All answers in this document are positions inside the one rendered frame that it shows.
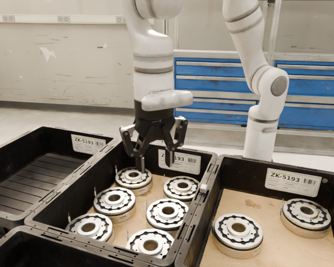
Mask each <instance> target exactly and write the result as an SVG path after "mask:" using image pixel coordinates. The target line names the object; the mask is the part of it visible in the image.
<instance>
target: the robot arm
mask: <svg viewBox="0 0 334 267"><path fill-rule="evenodd" d="M183 5H184V0H120V6H121V10H122V13H123V15H124V18H125V22H126V25H127V29H128V32H129V36H130V39H131V43H132V46H133V59H134V79H133V88H134V109H135V120H134V122H133V124H132V125H130V126H127V127H124V126H121V127H120V128H119V131H120V134H121V138H122V142H123V144H124V148H125V151H126V153H127V154H128V155H129V157H135V162H136V168H137V169H138V171H139V172H141V174H145V158H144V154H145V151H146V149H147V148H148V147H149V144H150V142H154V141H156V140H164V143H165V145H166V148H165V163H166V165H167V166H168V167H172V164H173V163H174V151H175V149H176V148H178V147H182V146H183V144H184V139H185V136H186V131H187V126H188V120H187V119H185V118H184V117H182V116H179V117H178V118H175V117H174V115H173V113H174V108H176V107H180V106H186V105H191V104H193V94H192V93H191V92H189V91H175V90H174V76H173V41H172V39H171V38H170V37H169V36H167V35H165V34H161V33H158V32H156V31H154V30H153V29H152V27H151V25H150V23H149V20H148V19H171V18H173V17H175V16H177V15H178V14H179V13H180V12H181V11H182V9H183ZM223 17H224V20H225V23H226V25H227V28H228V30H229V32H230V35H231V37H232V39H233V42H234V44H235V47H236V50H237V52H238V54H239V57H240V59H241V63H242V67H243V71H244V74H245V79H246V82H247V85H248V87H249V89H250V90H251V91H252V92H253V93H254V94H257V95H259V96H261V98H260V103H259V105H255V106H252V107H251V108H250V109H249V114H248V123H247V131H246V136H245V144H244V152H243V157H246V158H253V159H259V160H263V161H270V162H271V159H272V155H273V150H274V144H275V138H276V132H277V126H278V120H279V116H280V114H281V112H282V110H283V108H284V104H285V100H286V95H287V91H288V86H289V77H288V74H287V73H286V72H285V71H284V70H282V69H279V68H276V67H272V66H269V65H268V63H267V61H266V59H265V57H264V54H263V51H262V46H261V43H262V38H263V33H264V28H265V22H264V19H263V15H262V11H261V8H260V5H259V2H258V0H224V1H223ZM174 124H175V126H176V129H175V134H174V139H172V136H171V134H170V131H171V129H172V127H173V126H174ZM135 130H136V131H137V132H138V133H139V134H138V137H137V144H136V147H135V149H134V148H133V145H132V142H131V138H132V137H133V132H134V131H135Z"/></svg>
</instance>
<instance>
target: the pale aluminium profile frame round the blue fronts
mask: <svg viewBox="0 0 334 267"><path fill-rule="evenodd" d="M267 2H268V1H263V6H262V15H263V19H264V22H265V23H266V15H267V7H268V3H267ZM281 3H282V0H275V5H274V12H273V20H272V25H271V32H270V39H269V47H268V59H267V63H268V65H269V66H272V63H273V56H274V49H275V42H276V35H277V28H278V21H279V14H280V7H281ZM163 34H165V35H167V36H169V19H163ZM174 49H177V50H179V14H178V15H177V16H175V31H174ZM270 54H271V60H270ZM175 91H189V92H191V93H192V94H193V96H195V97H216V98H227V99H247V100H260V98H261V96H259V95H257V94H254V93H242V92H221V91H198V90H175ZM285 101H288V102H309V103H329V104H334V97H330V96H308V95H286V100H285ZM187 128H200V129H216V130H231V131H247V125H246V124H241V125H240V126H238V125H230V124H213V123H197V122H188V126H187ZM276 133H277V134H286V135H302V136H317V137H333V138H334V130H333V131H332V130H328V131H320V130H304V129H287V128H279V127H277V132H276ZM184 144H193V145H206V146H220V147H234V148H244V144H245V143H240V142H232V141H218V140H203V139H189V138H185V139H184ZM274 150H275V151H283V152H296V153H310V154H324V155H334V149H326V148H312V147H297V146H283V145H274Z"/></svg>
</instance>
